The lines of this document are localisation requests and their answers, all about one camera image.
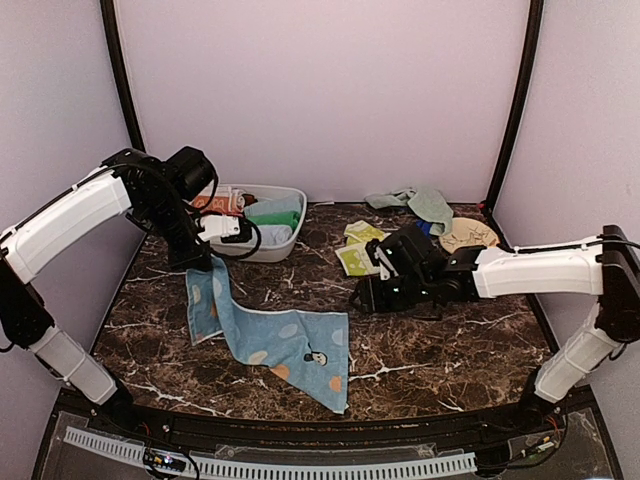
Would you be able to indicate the light blue rolled towel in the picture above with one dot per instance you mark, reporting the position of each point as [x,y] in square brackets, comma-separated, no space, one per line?
[290,203]
[274,235]

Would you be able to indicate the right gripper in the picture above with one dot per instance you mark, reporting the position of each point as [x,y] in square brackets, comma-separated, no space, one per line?
[372,301]

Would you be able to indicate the dark blue object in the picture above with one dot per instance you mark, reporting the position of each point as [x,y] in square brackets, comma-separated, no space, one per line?
[424,226]

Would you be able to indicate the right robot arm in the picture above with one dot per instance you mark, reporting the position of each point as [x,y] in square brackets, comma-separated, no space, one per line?
[414,271]

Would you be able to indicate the orange bunny towel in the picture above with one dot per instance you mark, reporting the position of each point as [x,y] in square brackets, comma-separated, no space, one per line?
[227,200]

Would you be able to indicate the white plastic basin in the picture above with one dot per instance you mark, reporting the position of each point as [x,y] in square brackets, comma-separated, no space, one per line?
[268,254]

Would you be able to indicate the green patterned small towel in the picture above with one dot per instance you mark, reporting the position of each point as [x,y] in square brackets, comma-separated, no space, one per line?
[353,256]

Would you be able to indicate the blue polka dot towel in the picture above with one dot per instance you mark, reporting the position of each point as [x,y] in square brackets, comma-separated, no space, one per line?
[309,350]

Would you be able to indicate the white slotted cable duct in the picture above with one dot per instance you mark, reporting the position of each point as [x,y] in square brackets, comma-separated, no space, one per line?
[167,464]

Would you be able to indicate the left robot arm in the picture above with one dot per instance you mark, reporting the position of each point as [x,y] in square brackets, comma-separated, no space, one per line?
[152,193]

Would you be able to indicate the brown rolled towel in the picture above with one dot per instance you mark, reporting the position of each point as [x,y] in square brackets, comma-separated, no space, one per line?
[249,199]

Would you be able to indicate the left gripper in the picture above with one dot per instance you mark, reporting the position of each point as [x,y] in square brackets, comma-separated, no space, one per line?
[199,258]

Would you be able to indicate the green rolled towel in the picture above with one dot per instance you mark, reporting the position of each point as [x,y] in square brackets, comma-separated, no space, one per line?
[285,218]

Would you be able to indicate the grey green crumpled towel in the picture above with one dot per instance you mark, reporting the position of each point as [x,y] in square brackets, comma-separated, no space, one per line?
[425,202]

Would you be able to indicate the light blue rolled towel back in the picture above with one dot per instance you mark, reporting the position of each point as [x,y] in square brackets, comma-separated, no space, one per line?
[290,203]

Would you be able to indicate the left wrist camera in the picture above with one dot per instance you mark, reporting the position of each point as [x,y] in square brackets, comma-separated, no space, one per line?
[224,229]

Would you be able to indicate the light blue rolled towel front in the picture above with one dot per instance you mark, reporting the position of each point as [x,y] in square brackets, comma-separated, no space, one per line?
[274,235]

